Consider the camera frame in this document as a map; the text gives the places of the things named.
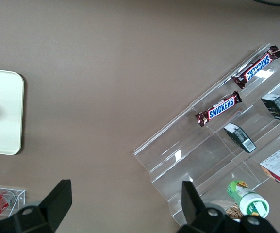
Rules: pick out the clear acrylic stepped display stand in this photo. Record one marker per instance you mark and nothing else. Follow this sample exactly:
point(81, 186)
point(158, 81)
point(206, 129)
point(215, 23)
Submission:
point(178, 155)

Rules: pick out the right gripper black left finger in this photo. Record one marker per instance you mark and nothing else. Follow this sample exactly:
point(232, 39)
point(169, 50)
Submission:
point(54, 206)

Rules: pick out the clear acrylic bottle rack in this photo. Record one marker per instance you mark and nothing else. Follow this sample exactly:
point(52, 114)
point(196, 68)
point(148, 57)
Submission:
point(19, 200)

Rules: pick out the Snickers chocolate bar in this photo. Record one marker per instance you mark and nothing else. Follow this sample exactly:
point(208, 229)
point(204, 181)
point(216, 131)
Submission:
point(256, 66)
point(218, 109)

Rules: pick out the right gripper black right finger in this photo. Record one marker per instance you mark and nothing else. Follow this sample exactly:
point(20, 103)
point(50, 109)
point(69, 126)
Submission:
point(190, 208)

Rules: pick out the light wicker basket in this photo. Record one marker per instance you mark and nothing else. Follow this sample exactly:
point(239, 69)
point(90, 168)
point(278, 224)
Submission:
point(234, 213)

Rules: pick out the green bottle with white cap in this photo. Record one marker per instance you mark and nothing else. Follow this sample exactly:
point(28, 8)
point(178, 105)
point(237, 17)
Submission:
point(249, 199)

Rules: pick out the cream plastic tray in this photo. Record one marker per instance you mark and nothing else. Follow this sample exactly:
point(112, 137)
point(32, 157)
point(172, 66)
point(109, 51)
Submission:
point(4, 131)

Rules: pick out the small black carton box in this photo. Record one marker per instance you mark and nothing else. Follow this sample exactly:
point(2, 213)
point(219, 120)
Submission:
point(278, 108)
point(239, 137)

